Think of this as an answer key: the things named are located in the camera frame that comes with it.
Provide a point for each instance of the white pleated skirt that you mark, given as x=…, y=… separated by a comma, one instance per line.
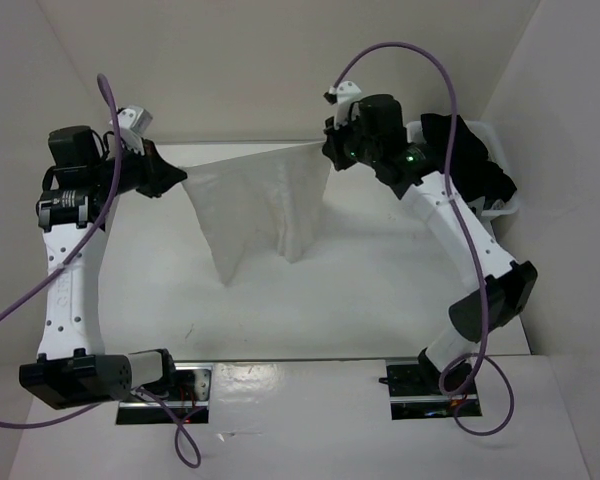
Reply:
x=274, y=197

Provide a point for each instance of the white perforated plastic basket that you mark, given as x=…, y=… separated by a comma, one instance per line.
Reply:
x=487, y=134

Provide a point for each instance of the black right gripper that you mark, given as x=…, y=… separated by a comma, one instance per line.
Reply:
x=336, y=145

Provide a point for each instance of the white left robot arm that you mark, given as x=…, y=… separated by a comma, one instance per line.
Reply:
x=72, y=368

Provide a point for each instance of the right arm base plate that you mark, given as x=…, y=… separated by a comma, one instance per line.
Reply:
x=411, y=397

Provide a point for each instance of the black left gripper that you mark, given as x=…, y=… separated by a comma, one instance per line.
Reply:
x=156, y=175

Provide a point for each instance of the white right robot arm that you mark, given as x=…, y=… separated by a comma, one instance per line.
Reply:
x=498, y=287

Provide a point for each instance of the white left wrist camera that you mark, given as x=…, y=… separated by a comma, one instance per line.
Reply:
x=133, y=121

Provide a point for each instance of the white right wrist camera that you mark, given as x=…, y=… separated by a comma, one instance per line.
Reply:
x=343, y=96

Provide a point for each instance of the black skirt in basket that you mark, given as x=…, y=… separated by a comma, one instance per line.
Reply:
x=472, y=172

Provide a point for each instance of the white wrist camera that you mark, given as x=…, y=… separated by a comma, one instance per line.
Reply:
x=343, y=96
x=133, y=121

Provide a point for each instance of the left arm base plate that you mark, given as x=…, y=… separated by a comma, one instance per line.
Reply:
x=188, y=399

